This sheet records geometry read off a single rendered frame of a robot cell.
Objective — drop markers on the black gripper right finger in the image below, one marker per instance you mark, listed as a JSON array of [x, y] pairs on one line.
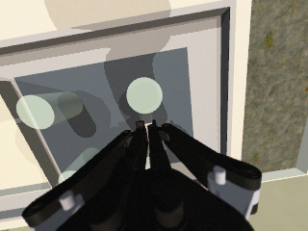
[[236, 182]]

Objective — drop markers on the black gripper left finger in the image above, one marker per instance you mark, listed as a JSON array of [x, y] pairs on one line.
[[110, 173]]

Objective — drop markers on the clear glass cylinder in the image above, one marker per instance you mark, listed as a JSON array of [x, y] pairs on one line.
[[41, 111], [144, 95], [147, 159], [78, 163]]

